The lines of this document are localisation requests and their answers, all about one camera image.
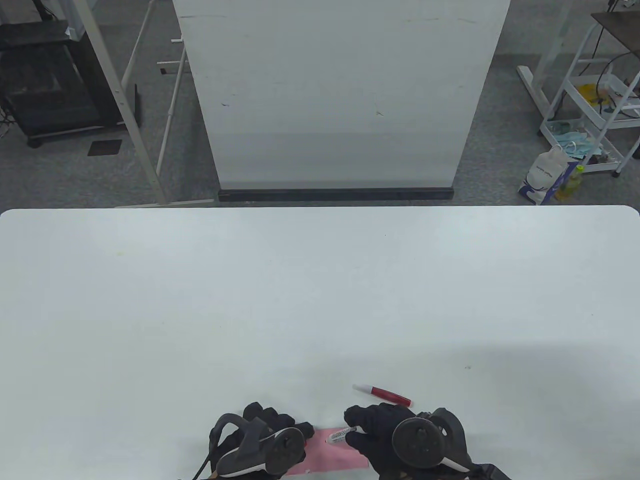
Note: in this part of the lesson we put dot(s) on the person's right hand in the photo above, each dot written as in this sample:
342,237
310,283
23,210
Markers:
377,422

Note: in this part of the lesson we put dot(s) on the person's left hand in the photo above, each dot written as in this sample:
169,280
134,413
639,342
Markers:
280,419

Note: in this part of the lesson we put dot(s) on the red glitter glue pen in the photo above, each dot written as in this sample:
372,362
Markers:
387,395

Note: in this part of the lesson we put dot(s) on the black and white controller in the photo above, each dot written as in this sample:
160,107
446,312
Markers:
415,442
287,450

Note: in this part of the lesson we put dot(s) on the white marker with red cap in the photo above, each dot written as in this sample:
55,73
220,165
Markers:
340,434

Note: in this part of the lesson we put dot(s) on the pink heart outline paper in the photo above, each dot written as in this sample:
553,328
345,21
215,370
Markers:
330,457

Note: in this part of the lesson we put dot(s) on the black partition base bar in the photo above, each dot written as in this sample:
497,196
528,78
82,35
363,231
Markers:
335,194

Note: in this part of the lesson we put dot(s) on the white plastic bag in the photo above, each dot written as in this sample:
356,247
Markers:
542,172

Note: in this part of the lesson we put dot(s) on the yellow-green bottle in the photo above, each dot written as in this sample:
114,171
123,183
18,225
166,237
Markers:
570,187

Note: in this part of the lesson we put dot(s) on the small black floor mat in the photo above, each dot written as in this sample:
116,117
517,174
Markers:
105,147

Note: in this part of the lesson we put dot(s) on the large white partition board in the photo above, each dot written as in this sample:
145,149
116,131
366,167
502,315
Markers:
340,100

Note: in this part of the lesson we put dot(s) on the blue face masks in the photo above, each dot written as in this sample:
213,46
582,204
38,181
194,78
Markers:
575,140

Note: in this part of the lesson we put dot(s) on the white table leg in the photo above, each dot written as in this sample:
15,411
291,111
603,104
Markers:
530,82

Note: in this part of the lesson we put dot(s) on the white utility cart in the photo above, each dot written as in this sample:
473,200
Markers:
590,110

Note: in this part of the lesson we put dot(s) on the yellow item on cart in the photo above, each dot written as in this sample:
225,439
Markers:
590,92

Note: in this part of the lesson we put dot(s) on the black cabinet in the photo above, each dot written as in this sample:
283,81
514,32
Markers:
50,85

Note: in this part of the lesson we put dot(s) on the brown tabletop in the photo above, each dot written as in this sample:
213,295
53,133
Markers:
622,30

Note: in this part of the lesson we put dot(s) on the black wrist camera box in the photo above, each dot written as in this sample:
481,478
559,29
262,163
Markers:
492,474

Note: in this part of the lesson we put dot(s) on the white tube frame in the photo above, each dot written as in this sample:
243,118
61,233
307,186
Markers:
170,115

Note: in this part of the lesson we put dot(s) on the white flat post stand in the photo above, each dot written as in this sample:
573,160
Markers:
120,95

